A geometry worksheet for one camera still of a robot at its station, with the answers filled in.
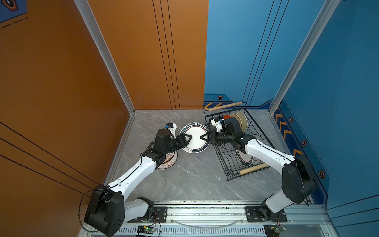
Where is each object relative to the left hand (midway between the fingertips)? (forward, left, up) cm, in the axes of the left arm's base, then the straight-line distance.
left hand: (190, 137), depth 80 cm
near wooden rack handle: (-18, -29, -1) cm, 34 cm away
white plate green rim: (-5, -33, -15) cm, 37 cm away
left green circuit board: (-40, +21, -22) cm, 50 cm away
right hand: (-1, -5, +1) cm, 6 cm away
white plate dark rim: (-4, -3, -1) cm, 6 cm away
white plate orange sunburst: (-14, +10, -1) cm, 17 cm away
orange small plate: (+22, -24, -7) cm, 33 cm away
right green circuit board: (-39, -41, -21) cm, 61 cm away
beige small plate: (+20, -30, -5) cm, 37 cm away
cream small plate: (+18, -35, -6) cm, 40 cm away
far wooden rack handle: (+27, -26, 0) cm, 38 cm away
